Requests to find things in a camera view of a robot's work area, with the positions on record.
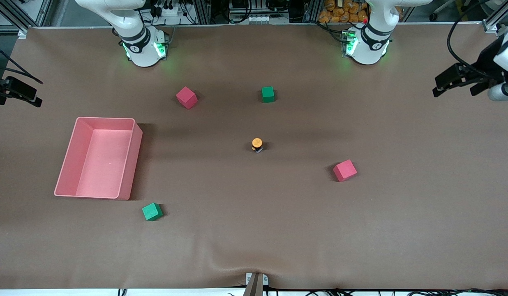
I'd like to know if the pink plastic bin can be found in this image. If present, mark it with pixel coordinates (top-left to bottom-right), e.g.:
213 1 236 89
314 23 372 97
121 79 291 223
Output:
54 116 143 200

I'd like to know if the orange snack bag pile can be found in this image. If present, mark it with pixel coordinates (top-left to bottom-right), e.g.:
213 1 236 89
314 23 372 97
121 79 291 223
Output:
319 0 369 24

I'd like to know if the pink foam cube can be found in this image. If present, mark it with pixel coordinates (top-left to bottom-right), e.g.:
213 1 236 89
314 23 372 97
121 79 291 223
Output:
333 160 358 183
175 86 198 110

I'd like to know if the white power strip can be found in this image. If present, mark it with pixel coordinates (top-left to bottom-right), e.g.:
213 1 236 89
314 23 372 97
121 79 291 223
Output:
153 0 181 18

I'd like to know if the white terminal block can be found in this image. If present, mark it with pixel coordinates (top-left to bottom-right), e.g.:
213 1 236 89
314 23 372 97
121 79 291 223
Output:
236 14 276 24

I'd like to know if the brown table cover sheet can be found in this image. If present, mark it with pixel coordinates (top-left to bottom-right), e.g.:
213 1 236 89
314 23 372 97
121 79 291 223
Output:
0 23 508 290

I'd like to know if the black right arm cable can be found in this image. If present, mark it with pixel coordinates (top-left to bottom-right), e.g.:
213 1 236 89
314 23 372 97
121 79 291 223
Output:
0 41 44 85

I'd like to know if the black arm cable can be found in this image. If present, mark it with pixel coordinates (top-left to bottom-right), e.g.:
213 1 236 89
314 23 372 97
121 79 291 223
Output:
446 0 489 79
0 41 44 85

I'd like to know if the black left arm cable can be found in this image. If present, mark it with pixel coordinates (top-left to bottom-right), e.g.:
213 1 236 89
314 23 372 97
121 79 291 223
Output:
446 0 489 79

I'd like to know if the aluminium frame profile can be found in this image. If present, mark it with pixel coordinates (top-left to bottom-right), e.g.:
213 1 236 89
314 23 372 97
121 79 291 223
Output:
190 0 213 25
0 0 55 35
482 0 508 33

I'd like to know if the metal table edge bracket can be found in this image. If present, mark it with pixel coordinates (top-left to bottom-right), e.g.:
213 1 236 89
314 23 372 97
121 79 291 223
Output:
245 273 269 286

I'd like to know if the brown camera mount bar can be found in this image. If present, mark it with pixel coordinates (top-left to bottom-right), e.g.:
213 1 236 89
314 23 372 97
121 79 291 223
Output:
243 273 264 296

